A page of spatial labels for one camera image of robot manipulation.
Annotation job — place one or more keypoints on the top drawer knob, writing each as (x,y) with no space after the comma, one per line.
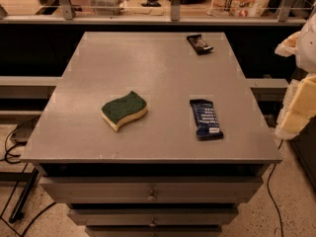
(152,196)

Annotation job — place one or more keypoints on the grey power box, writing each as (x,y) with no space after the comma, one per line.
(23,131)

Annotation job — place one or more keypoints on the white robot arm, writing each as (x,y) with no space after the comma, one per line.
(305,57)

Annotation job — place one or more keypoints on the grey drawer cabinet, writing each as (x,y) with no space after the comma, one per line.
(105,176)

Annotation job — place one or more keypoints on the drawer knob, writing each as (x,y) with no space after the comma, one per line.
(152,223)
(152,196)

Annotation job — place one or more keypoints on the blue wrapped snack bar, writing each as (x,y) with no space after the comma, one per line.
(206,120)

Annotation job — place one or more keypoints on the metal railing frame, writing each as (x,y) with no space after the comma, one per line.
(149,12)

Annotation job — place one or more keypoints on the colourful snack bag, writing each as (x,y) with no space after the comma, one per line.
(237,8)

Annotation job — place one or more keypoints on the green and yellow sponge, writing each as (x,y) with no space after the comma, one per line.
(121,111)

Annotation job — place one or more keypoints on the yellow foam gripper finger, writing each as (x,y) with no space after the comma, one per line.
(288,47)
(298,107)

